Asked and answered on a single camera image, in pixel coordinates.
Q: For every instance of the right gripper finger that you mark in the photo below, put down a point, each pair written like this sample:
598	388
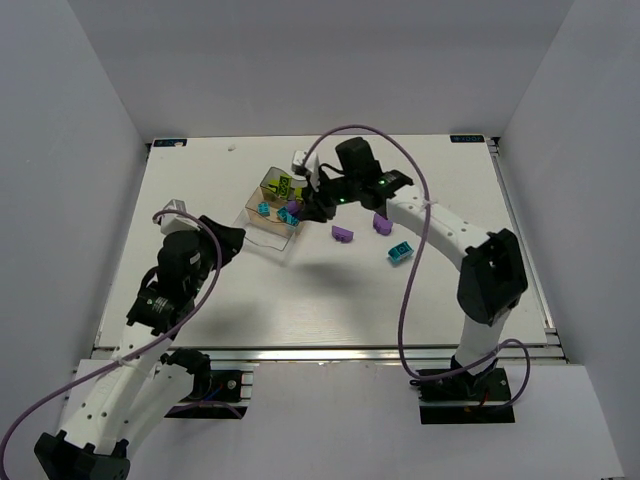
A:
309	197
319	213

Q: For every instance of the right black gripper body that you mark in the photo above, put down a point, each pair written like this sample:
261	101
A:
316	201

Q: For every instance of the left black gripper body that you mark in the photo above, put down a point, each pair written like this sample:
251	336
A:
220	240

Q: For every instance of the purple orange lego piece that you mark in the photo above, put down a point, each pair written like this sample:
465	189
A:
293	206

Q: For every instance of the small green lego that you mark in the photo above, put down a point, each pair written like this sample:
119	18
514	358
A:
272	183

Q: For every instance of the purple rounded lego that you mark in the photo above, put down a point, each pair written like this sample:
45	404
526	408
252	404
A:
382	225

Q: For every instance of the blue printed lego brick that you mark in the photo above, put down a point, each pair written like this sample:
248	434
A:
400	252

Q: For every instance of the blue square lego brick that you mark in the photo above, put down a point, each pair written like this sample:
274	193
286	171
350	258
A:
283	214

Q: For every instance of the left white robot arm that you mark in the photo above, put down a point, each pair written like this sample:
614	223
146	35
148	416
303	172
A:
146	378

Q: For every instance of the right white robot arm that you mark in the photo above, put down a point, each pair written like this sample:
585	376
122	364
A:
491	270

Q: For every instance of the grey translucent container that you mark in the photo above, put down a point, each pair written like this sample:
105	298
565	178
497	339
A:
297	184

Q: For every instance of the purple arched lego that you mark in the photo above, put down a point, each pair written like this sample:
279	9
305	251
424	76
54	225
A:
341	234

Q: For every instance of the clear translucent container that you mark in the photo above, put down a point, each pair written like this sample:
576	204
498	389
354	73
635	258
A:
272	247

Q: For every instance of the right corner label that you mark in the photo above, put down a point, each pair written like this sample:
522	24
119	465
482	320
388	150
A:
467	138

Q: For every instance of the corner label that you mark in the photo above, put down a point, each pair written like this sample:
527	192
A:
467	138
169	143

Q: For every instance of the left corner label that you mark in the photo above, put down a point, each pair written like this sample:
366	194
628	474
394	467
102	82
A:
169	143

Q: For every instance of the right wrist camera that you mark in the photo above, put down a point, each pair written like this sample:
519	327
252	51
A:
306	165

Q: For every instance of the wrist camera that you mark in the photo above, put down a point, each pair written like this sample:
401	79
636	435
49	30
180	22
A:
306	165
171	222

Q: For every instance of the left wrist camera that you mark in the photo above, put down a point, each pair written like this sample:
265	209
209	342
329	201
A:
171	222

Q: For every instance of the aluminium table rail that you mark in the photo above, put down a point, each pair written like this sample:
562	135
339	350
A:
545	352

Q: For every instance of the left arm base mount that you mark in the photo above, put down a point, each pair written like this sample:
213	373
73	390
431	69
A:
217	392

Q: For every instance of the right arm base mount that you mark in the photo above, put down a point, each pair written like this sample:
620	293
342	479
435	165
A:
450	402

